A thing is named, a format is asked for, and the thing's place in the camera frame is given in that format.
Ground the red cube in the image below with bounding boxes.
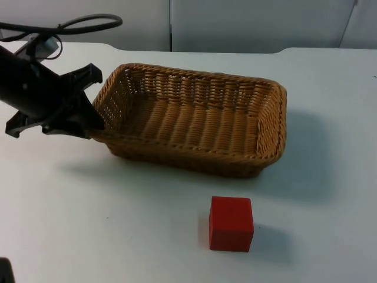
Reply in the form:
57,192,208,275
208,196,254,253

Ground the thick black cable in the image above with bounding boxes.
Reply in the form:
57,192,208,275
0,14,123,34

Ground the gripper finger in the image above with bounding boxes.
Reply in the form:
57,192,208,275
41,119,91,140
67,88,106,131

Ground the pale brown wicker basket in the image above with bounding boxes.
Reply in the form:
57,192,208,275
90,62,287,179

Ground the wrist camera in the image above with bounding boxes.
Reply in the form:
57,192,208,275
14,33,59,63

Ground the thin black cable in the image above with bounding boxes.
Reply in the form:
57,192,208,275
0,31,64,60

